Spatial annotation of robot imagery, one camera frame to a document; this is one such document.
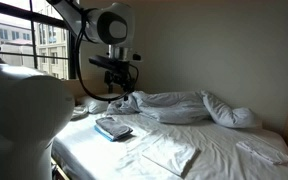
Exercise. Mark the pale building outside window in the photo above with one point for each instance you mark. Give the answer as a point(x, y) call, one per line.
point(7, 36)

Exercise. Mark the mattress with white sheet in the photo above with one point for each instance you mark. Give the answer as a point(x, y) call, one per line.
point(224, 150)

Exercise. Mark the folded grey towel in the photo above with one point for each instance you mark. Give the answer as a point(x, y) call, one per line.
point(114, 127)

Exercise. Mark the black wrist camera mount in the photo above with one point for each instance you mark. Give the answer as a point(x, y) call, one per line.
point(105, 61)

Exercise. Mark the crumpled pale grey duvet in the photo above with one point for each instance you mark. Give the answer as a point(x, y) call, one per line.
point(174, 106)

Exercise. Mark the small folded white towel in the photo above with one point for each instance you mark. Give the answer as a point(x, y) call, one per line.
point(264, 151)

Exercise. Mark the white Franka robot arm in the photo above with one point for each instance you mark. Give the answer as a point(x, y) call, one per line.
point(17, 116)

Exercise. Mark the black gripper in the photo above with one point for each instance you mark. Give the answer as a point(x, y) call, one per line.
point(120, 75)

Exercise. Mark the dark window frame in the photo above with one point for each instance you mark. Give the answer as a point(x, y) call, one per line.
point(33, 33)

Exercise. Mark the large white towel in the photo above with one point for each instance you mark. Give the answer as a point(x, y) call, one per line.
point(170, 155)

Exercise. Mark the folded blue towel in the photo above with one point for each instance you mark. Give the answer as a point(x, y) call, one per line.
point(104, 134)

